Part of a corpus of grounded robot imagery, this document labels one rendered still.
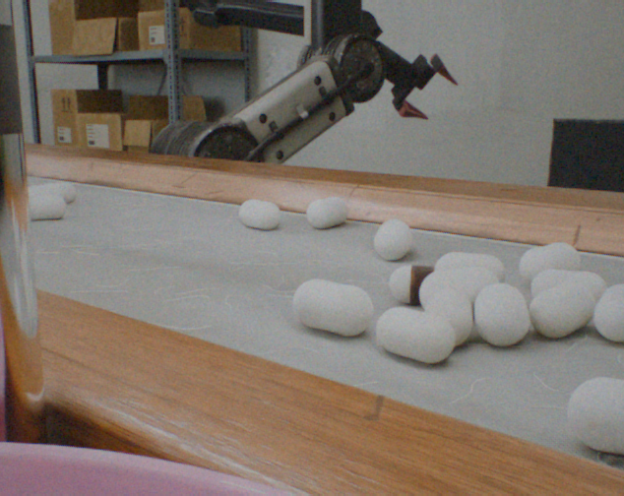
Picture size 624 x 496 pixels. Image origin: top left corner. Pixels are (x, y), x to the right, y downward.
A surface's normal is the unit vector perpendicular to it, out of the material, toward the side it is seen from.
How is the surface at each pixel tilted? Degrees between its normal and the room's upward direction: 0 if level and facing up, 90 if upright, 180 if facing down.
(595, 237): 45
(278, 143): 90
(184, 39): 90
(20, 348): 90
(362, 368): 0
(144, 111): 105
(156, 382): 0
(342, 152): 91
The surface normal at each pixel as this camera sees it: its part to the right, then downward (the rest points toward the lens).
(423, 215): -0.45, -0.58
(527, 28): -0.66, 0.16
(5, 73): 0.98, 0.04
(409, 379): 0.00, -0.98
